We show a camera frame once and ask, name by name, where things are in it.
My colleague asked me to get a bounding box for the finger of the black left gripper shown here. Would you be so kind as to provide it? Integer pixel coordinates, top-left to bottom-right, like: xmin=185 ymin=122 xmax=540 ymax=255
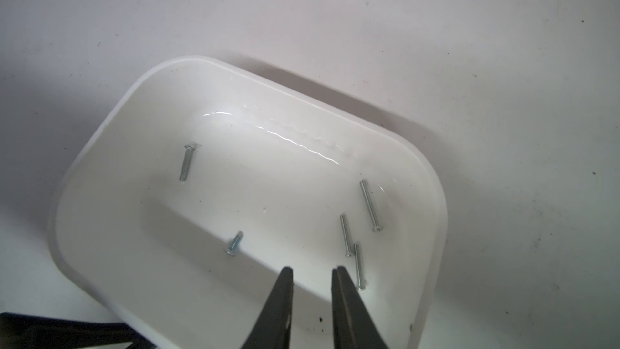
xmin=1 ymin=313 xmax=155 ymax=348

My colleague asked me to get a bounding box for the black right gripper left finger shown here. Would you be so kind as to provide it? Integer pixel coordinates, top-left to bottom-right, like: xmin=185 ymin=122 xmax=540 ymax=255
xmin=242 ymin=267 xmax=294 ymax=349

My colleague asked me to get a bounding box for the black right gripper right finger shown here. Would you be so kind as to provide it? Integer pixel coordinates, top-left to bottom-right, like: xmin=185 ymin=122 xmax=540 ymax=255
xmin=331 ymin=266 xmax=388 ymax=349

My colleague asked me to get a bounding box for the silver long screw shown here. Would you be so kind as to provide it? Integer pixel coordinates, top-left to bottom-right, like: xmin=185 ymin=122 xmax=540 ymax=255
xmin=354 ymin=242 xmax=366 ymax=290
xmin=339 ymin=213 xmax=354 ymax=258

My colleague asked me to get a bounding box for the silver short screw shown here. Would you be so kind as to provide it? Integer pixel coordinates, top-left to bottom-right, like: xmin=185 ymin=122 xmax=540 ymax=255
xmin=224 ymin=231 xmax=244 ymax=257

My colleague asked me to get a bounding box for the white plastic storage box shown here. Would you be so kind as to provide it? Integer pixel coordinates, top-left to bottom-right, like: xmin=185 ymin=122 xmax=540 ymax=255
xmin=48 ymin=57 xmax=447 ymax=348

